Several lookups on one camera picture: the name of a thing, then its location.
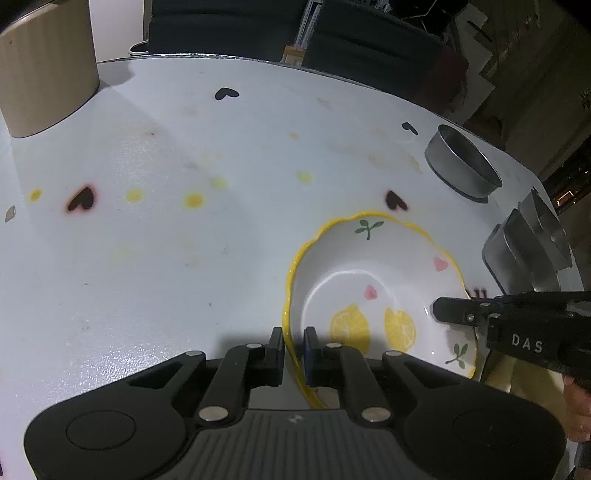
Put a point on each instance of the round steel bowl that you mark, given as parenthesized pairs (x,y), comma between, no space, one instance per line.
(455,161)

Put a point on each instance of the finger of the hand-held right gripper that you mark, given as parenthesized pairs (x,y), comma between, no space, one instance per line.
(461,311)

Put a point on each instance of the lemon-print bowl with yellow rim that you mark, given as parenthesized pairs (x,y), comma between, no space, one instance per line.
(360,277)

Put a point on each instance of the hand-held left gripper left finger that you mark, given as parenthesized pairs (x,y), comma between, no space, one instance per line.
(277,357)

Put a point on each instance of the large rectangular steel tin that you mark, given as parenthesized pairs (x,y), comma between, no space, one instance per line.
(510,263)

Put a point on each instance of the dark blue chair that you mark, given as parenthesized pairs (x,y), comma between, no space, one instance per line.
(221,27)
(369,41)

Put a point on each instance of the small rectangular steel tin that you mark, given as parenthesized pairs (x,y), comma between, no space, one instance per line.
(547,226)

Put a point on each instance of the pet bowl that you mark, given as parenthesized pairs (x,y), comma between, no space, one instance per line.
(139,48)

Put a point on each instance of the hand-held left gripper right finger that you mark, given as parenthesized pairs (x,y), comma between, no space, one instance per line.
(310,357)

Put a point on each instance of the maroon chair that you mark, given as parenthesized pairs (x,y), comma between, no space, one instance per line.
(452,78)

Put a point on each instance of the person's right hand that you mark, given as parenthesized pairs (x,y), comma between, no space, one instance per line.
(579,410)

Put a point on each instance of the beige ribbed jug steel top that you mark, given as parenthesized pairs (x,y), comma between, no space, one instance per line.
(46,69)

